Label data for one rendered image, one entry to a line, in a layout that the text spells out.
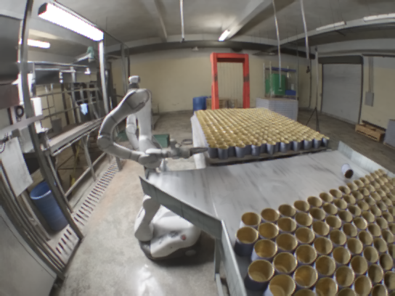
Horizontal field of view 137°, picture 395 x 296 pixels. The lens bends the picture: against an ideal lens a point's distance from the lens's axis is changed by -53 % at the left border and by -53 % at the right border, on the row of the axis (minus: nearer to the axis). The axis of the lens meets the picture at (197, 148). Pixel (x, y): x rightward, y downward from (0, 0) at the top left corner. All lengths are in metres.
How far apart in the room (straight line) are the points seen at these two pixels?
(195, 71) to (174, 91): 1.73
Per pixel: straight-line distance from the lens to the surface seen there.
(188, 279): 1.71
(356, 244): 0.67
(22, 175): 2.09
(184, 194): 0.81
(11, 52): 1.53
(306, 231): 0.61
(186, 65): 10.03
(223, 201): 0.76
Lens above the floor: 1.57
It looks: 22 degrees down
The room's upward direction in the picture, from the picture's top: 4 degrees counter-clockwise
